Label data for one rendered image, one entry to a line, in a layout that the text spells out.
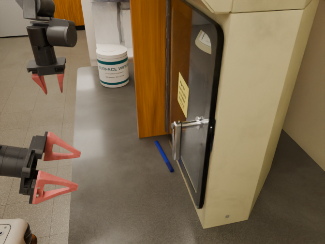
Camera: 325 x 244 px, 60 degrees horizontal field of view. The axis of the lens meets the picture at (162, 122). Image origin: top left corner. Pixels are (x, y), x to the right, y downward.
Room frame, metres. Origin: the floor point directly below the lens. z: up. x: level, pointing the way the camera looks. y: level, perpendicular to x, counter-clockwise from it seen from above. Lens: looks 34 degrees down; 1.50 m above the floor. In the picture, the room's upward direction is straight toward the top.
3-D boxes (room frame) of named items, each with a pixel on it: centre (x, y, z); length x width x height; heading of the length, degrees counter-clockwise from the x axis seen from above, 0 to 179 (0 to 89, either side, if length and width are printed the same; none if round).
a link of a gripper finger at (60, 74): (0.77, 0.33, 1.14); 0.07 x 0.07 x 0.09; 13
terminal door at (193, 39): (0.55, -0.05, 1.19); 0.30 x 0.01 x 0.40; 13
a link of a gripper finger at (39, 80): (0.77, 0.34, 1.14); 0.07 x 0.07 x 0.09; 13
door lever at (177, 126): (0.44, -0.04, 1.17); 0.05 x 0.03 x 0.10; 103
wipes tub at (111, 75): (1.16, 0.22, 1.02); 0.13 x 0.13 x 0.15
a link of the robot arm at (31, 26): (0.77, 0.33, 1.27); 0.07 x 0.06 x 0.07; 77
